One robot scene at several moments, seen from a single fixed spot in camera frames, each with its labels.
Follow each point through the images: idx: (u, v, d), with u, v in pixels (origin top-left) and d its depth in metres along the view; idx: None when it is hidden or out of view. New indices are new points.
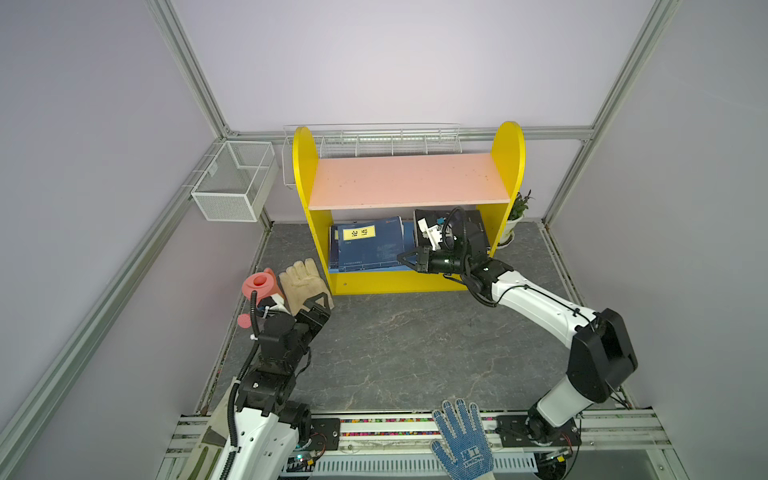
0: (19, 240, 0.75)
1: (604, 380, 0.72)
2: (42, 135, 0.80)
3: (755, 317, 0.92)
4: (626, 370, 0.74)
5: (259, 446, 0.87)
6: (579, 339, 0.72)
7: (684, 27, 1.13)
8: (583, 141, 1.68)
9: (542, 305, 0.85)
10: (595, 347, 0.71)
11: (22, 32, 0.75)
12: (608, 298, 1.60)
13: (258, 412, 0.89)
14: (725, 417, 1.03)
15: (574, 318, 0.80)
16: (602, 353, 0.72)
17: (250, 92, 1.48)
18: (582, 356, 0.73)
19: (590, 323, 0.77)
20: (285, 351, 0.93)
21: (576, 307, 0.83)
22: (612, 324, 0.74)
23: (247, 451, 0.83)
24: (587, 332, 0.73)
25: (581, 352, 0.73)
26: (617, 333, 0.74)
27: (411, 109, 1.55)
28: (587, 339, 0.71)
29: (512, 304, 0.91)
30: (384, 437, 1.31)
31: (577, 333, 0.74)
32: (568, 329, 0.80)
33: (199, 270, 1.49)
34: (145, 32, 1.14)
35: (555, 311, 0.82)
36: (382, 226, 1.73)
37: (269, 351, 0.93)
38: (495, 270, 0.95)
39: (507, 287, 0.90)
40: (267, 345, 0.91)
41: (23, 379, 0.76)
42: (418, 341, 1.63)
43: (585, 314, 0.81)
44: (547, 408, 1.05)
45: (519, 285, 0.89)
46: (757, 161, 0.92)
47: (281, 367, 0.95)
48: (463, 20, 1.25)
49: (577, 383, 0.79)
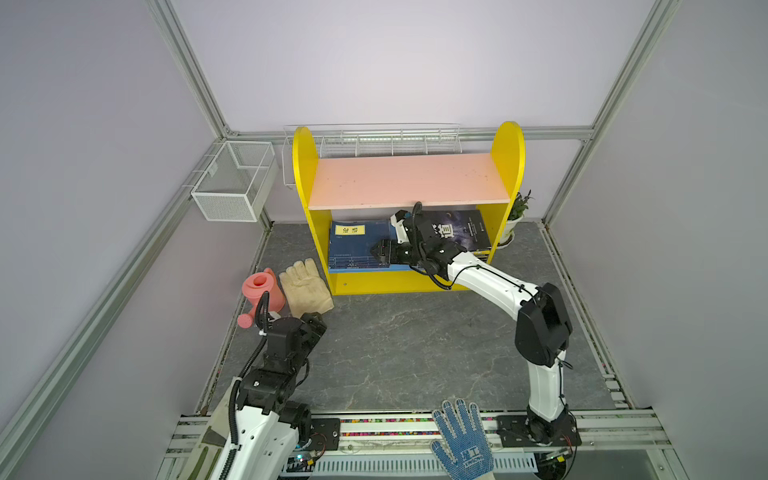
0: (20, 241, 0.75)
1: (544, 346, 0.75)
2: (42, 135, 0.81)
3: (754, 317, 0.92)
4: (563, 333, 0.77)
5: (259, 444, 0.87)
6: (523, 312, 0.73)
7: (684, 27, 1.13)
8: (583, 140, 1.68)
9: (491, 282, 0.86)
10: (537, 318, 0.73)
11: (21, 34, 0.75)
12: (608, 297, 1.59)
13: (258, 410, 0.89)
14: (724, 416, 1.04)
15: (520, 293, 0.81)
16: (543, 322, 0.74)
17: (250, 93, 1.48)
18: (526, 327, 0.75)
19: (532, 297, 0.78)
20: (288, 350, 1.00)
21: (522, 283, 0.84)
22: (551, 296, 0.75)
23: (248, 449, 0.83)
24: (529, 303, 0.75)
25: (524, 324, 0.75)
26: (555, 301, 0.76)
27: (411, 109, 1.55)
28: (530, 312, 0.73)
29: (468, 284, 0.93)
30: (384, 437, 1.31)
31: (522, 307, 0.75)
32: (514, 303, 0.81)
33: (198, 270, 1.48)
34: (146, 32, 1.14)
35: (503, 288, 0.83)
36: (369, 225, 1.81)
37: (273, 348, 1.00)
38: (451, 251, 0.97)
39: (462, 267, 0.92)
40: (273, 339, 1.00)
41: (23, 379, 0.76)
42: (418, 341, 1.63)
43: (529, 289, 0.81)
44: (538, 403, 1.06)
45: (471, 265, 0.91)
46: (755, 161, 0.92)
47: (283, 366, 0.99)
48: (462, 19, 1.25)
49: (521, 349, 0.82)
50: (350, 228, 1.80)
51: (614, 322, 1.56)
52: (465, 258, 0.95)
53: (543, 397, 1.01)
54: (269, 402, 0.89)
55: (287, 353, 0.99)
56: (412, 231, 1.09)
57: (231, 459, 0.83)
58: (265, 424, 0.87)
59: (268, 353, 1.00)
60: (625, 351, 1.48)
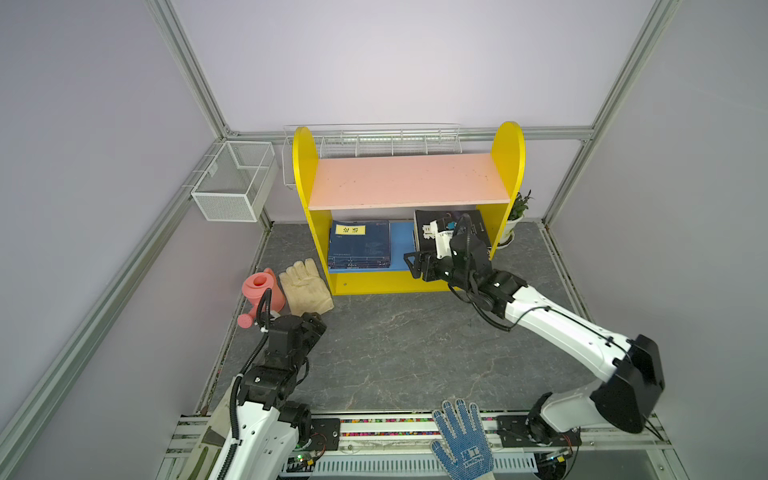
0: (21, 241, 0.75)
1: (642, 416, 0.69)
2: (43, 135, 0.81)
3: (756, 318, 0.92)
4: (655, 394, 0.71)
5: (259, 441, 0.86)
6: (619, 375, 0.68)
7: (684, 27, 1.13)
8: (583, 140, 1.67)
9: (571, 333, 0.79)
10: (636, 384, 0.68)
11: (21, 34, 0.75)
12: (609, 297, 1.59)
13: (259, 406, 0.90)
14: (724, 417, 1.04)
15: (609, 348, 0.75)
16: (642, 388, 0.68)
17: (250, 93, 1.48)
18: (622, 393, 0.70)
19: (625, 356, 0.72)
20: (289, 348, 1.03)
21: (608, 336, 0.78)
22: (650, 355, 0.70)
23: (248, 444, 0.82)
24: (622, 364, 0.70)
25: (619, 388, 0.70)
26: (653, 361, 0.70)
27: (411, 109, 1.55)
28: (628, 376, 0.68)
29: (533, 326, 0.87)
30: (384, 437, 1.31)
31: (617, 368, 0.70)
32: (603, 361, 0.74)
33: (198, 270, 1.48)
34: (146, 32, 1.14)
35: (587, 341, 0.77)
36: (370, 225, 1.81)
37: (275, 345, 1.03)
38: (508, 286, 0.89)
39: (527, 308, 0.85)
40: (275, 336, 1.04)
41: (23, 379, 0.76)
42: (418, 341, 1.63)
43: (619, 344, 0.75)
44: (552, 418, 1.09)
45: (540, 306, 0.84)
46: (756, 161, 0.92)
47: (284, 363, 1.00)
48: (463, 19, 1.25)
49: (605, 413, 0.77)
50: (351, 229, 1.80)
51: (613, 323, 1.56)
52: (529, 295, 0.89)
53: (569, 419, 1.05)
54: (270, 397, 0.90)
55: (286, 348, 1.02)
56: (460, 255, 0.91)
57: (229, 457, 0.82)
58: (266, 420, 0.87)
59: (269, 351, 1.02)
60: None
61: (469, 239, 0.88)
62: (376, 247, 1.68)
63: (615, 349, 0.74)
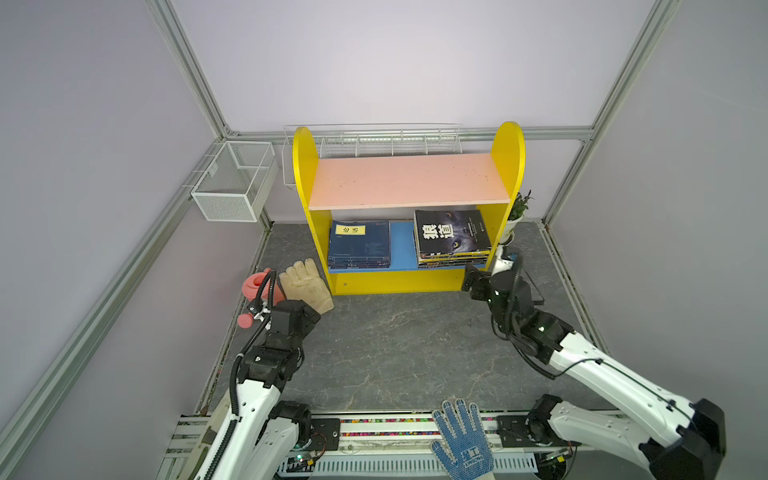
0: (20, 241, 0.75)
1: None
2: (43, 135, 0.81)
3: (757, 319, 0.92)
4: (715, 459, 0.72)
5: (259, 419, 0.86)
6: (697, 456, 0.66)
7: (684, 27, 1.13)
8: (583, 140, 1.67)
9: (630, 393, 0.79)
10: (704, 457, 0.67)
11: (21, 34, 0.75)
12: (609, 297, 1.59)
13: (259, 383, 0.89)
14: (724, 417, 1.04)
15: (671, 413, 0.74)
16: (710, 462, 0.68)
17: (250, 93, 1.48)
18: (686, 463, 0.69)
19: (689, 423, 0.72)
20: (291, 328, 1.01)
21: (669, 398, 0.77)
22: (717, 425, 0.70)
23: (248, 420, 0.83)
24: (694, 439, 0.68)
25: (683, 457, 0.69)
26: (720, 431, 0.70)
27: (411, 109, 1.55)
28: (696, 449, 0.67)
29: (583, 377, 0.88)
30: (384, 437, 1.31)
31: (682, 438, 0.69)
32: (665, 426, 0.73)
33: (198, 271, 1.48)
34: (146, 32, 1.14)
35: (647, 402, 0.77)
36: (370, 225, 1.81)
37: (277, 325, 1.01)
38: (554, 333, 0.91)
39: (577, 359, 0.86)
40: (277, 316, 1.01)
41: (23, 379, 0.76)
42: (418, 341, 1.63)
43: (681, 409, 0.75)
44: (563, 429, 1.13)
45: (593, 360, 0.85)
46: (757, 161, 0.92)
47: (286, 344, 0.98)
48: (463, 19, 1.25)
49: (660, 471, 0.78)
50: (351, 228, 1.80)
51: (613, 323, 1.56)
52: (577, 344, 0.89)
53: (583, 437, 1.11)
54: (270, 377, 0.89)
55: (289, 331, 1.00)
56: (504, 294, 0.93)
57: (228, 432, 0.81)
58: (266, 400, 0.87)
59: (271, 331, 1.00)
60: (624, 351, 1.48)
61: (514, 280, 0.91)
62: (376, 247, 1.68)
63: (678, 414, 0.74)
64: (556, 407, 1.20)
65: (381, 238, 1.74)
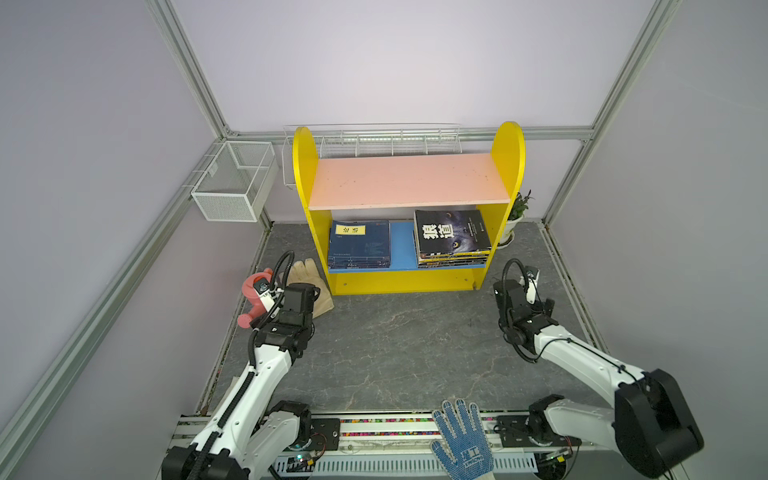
0: (20, 241, 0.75)
1: (656, 451, 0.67)
2: (43, 135, 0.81)
3: (757, 318, 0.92)
4: (689, 442, 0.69)
5: (272, 378, 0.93)
6: (622, 396, 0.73)
7: (685, 27, 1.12)
8: (583, 141, 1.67)
9: (588, 361, 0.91)
10: (639, 406, 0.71)
11: (21, 34, 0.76)
12: (609, 297, 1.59)
13: (275, 347, 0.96)
14: (725, 417, 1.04)
15: (620, 374, 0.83)
16: (649, 416, 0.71)
17: (250, 93, 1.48)
18: (630, 417, 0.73)
19: (639, 383, 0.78)
20: (304, 305, 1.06)
21: (622, 364, 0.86)
22: (663, 385, 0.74)
23: (264, 376, 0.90)
24: (630, 388, 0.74)
25: (625, 410, 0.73)
26: (667, 391, 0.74)
27: (411, 109, 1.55)
28: (629, 395, 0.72)
29: (556, 359, 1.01)
30: (384, 437, 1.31)
31: (622, 389, 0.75)
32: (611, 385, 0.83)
33: (198, 270, 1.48)
34: (146, 32, 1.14)
35: (598, 367, 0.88)
36: (370, 226, 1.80)
37: (290, 301, 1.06)
38: (539, 323, 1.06)
39: (550, 339, 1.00)
40: (289, 294, 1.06)
41: (24, 378, 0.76)
42: (418, 341, 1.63)
43: (631, 372, 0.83)
44: (554, 415, 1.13)
45: (561, 339, 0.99)
46: (756, 161, 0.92)
47: (298, 319, 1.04)
48: (463, 19, 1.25)
49: (629, 449, 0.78)
50: (351, 228, 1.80)
51: (613, 323, 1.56)
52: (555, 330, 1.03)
53: (571, 424, 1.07)
54: (285, 344, 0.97)
55: (301, 306, 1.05)
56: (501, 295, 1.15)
57: (244, 384, 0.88)
58: (282, 360, 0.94)
59: (285, 305, 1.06)
60: (624, 351, 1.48)
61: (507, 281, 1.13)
62: (376, 247, 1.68)
63: (626, 377, 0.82)
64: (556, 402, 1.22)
65: (381, 238, 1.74)
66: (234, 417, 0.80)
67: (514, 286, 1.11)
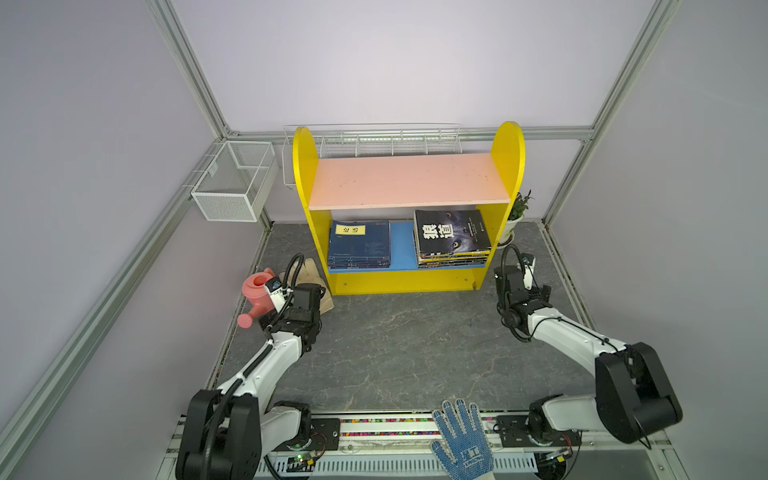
0: (20, 241, 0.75)
1: (632, 415, 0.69)
2: (43, 135, 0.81)
3: (758, 318, 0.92)
4: (664, 409, 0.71)
5: (284, 357, 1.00)
6: (603, 362, 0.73)
7: (685, 27, 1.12)
8: (583, 140, 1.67)
9: (573, 336, 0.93)
10: (618, 373, 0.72)
11: (22, 34, 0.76)
12: (609, 297, 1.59)
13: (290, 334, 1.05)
14: (725, 417, 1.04)
15: (602, 346, 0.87)
16: (627, 383, 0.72)
17: (250, 93, 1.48)
18: (608, 383, 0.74)
19: (621, 354, 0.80)
20: (312, 303, 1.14)
21: (605, 337, 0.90)
22: (645, 357, 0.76)
23: (279, 352, 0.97)
24: (610, 356, 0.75)
25: (605, 377, 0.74)
26: (648, 364, 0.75)
27: (411, 109, 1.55)
28: (611, 363, 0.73)
29: (545, 337, 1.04)
30: (384, 437, 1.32)
31: (603, 357, 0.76)
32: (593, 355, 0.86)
33: (198, 270, 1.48)
34: (146, 32, 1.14)
35: (583, 340, 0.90)
36: (370, 226, 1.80)
37: (299, 299, 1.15)
38: (533, 304, 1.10)
39: (541, 318, 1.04)
40: (299, 293, 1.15)
41: (24, 378, 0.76)
42: (418, 341, 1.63)
43: (613, 344, 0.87)
44: (550, 408, 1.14)
45: (552, 317, 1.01)
46: (756, 161, 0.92)
47: (307, 316, 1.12)
48: (463, 19, 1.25)
49: (605, 419, 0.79)
50: (351, 229, 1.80)
51: (613, 323, 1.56)
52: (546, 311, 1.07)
53: (566, 415, 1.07)
54: (298, 333, 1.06)
55: (310, 304, 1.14)
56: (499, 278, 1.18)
57: (261, 356, 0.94)
58: (298, 344, 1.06)
59: (295, 303, 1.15)
60: None
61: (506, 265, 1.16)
62: (376, 247, 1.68)
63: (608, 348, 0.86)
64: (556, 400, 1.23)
65: (381, 238, 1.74)
66: (252, 381, 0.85)
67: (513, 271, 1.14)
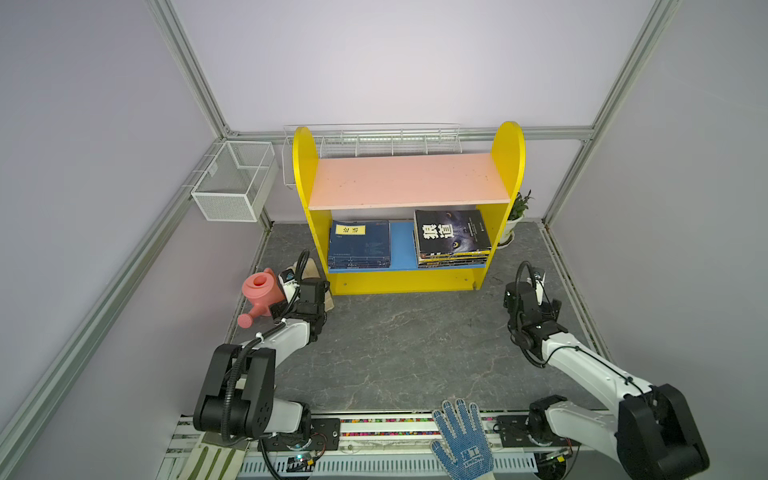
0: (21, 241, 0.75)
1: (655, 465, 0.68)
2: (43, 135, 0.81)
3: (757, 318, 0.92)
4: (690, 458, 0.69)
5: (296, 334, 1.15)
6: (627, 408, 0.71)
7: (685, 27, 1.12)
8: (583, 141, 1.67)
9: (594, 370, 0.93)
10: (643, 420, 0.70)
11: (20, 33, 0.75)
12: (609, 297, 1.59)
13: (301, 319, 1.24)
14: (725, 417, 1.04)
15: (625, 386, 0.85)
16: (654, 433, 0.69)
17: (250, 93, 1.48)
18: (632, 428, 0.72)
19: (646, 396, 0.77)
20: (316, 298, 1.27)
21: (628, 376, 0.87)
22: (673, 402, 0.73)
23: (291, 328, 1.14)
24: (635, 402, 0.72)
25: (629, 422, 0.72)
26: (676, 410, 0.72)
27: (411, 109, 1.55)
28: (636, 409, 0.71)
29: (563, 363, 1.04)
30: (384, 437, 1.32)
31: (627, 401, 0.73)
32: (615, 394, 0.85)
33: (198, 270, 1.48)
34: (146, 32, 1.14)
35: (605, 377, 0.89)
36: (370, 226, 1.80)
37: (304, 293, 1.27)
38: (548, 329, 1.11)
39: (558, 346, 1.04)
40: (304, 287, 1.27)
41: (24, 378, 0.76)
42: (418, 341, 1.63)
43: (637, 384, 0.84)
44: (555, 415, 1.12)
45: (570, 347, 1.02)
46: (757, 161, 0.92)
47: (312, 307, 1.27)
48: (463, 19, 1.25)
49: (626, 457, 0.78)
50: (351, 229, 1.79)
51: (613, 323, 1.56)
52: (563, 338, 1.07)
53: (574, 427, 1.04)
54: (307, 320, 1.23)
55: (315, 297, 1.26)
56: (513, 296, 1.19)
57: (277, 328, 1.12)
58: (307, 329, 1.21)
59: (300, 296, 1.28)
60: (623, 351, 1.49)
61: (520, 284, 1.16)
62: (376, 247, 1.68)
63: (630, 389, 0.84)
64: (557, 402, 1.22)
65: (381, 238, 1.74)
66: (268, 343, 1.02)
67: (527, 290, 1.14)
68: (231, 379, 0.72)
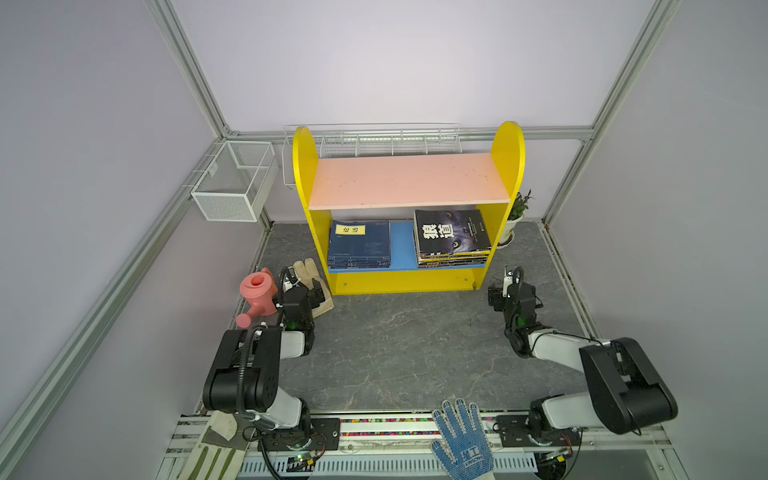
0: (20, 242, 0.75)
1: (621, 406, 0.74)
2: (42, 134, 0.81)
3: (758, 317, 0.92)
4: (656, 401, 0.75)
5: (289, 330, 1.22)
6: (588, 352, 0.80)
7: (685, 27, 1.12)
8: (583, 140, 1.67)
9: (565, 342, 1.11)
10: (601, 363, 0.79)
11: (20, 33, 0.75)
12: (609, 297, 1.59)
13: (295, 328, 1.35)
14: (726, 416, 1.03)
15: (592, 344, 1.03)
16: (613, 374, 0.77)
17: (249, 93, 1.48)
18: (596, 374, 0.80)
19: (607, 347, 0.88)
20: (303, 312, 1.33)
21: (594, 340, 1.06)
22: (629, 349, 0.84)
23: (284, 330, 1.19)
24: (595, 347, 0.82)
25: (592, 369, 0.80)
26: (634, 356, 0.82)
27: (411, 109, 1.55)
28: (594, 353, 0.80)
29: (543, 349, 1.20)
30: (384, 437, 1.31)
31: (588, 349, 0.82)
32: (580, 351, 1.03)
33: (198, 270, 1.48)
34: (146, 32, 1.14)
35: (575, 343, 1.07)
36: (370, 226, 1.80)
37: (291, 311, 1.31)
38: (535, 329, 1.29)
39: (540, 336, 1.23)
40: (291, 308, 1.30)
41: (22, 379, 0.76)
42: (418, 341, 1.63)
43: None
44: (550, 405, 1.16)
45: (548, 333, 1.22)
46: (757, 161, 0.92)
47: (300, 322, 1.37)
48: (462, 20, 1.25)
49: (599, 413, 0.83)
50: (350, 228, 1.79)
51: (613, 322, 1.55)
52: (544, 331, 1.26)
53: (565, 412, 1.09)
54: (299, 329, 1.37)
55: (303, 314, 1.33)
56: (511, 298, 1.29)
57: None
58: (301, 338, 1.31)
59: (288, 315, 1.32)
60: None
61: (521, 290, 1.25)
62: (376, 247, 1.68)
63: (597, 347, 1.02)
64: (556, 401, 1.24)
65: (381, 238, 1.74)
66: None
67: (527, 297, 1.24)
68: (242, 360, 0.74)
